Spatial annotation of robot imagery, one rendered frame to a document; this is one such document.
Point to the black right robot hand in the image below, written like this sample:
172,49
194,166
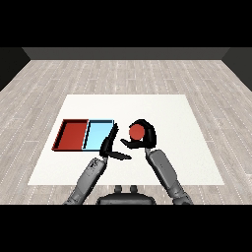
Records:
150,135

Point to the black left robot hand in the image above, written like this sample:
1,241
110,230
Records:
107,146

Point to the light blue shallow open box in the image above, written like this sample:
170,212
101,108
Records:
97,135

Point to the red shallow open box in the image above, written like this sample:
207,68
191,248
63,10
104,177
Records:
74,134

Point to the dark grey robot body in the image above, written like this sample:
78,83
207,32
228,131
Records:
125,197

